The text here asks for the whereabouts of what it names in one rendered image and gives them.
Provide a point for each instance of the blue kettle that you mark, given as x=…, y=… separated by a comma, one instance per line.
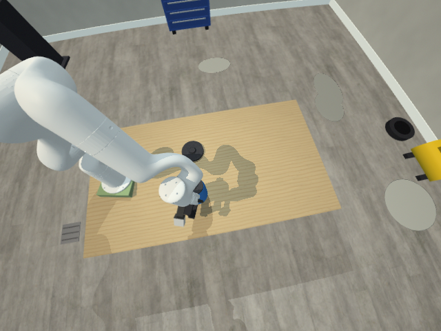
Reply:
x=202, y=191

